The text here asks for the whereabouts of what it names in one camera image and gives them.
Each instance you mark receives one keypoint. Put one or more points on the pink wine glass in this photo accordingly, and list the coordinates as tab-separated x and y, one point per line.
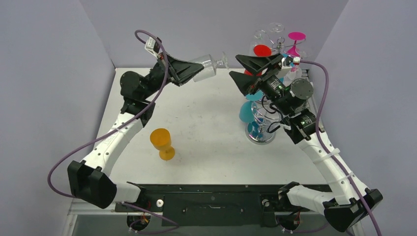
297	37

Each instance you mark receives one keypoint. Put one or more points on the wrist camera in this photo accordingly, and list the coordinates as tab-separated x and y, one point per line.
289	61
152	46

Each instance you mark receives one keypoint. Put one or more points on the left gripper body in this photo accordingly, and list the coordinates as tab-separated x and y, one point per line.
162	66

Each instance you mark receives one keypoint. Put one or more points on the blue wine glass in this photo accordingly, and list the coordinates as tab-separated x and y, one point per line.
245	113
285	67

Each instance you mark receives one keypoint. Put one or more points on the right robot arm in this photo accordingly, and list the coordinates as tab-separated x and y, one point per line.
349	199

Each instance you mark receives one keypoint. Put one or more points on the chrome wine glass rack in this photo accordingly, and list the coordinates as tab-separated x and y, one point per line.
256	130

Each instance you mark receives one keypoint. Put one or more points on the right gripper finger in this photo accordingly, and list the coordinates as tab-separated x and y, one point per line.
249	84
255	65

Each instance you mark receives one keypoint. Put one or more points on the clear glass on rack right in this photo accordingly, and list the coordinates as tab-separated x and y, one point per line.
296	71

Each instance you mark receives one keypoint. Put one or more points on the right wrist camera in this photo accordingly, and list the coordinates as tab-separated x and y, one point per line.
289	61

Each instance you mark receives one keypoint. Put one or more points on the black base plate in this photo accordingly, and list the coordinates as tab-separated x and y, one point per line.
211	205

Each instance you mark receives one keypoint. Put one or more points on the clear glass on rack top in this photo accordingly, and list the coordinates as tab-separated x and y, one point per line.
275	27

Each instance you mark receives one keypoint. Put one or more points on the clear wine glass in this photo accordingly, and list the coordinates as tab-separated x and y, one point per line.
210	66

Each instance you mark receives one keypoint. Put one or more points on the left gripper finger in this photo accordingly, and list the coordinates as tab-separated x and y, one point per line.
182	78
177	65

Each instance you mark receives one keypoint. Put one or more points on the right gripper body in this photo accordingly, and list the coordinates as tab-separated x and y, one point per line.
260	75

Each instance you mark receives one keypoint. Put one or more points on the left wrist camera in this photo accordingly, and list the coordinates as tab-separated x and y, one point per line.
152	46

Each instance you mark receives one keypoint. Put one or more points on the red wine glass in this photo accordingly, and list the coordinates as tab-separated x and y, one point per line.
260	50

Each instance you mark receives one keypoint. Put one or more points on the clear glass on rack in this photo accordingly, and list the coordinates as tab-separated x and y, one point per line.
275	27
296	71

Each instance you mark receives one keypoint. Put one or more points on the orange wine glass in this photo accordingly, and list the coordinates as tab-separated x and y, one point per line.
161	140

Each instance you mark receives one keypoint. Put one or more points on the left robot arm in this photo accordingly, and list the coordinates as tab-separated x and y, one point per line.
89	178

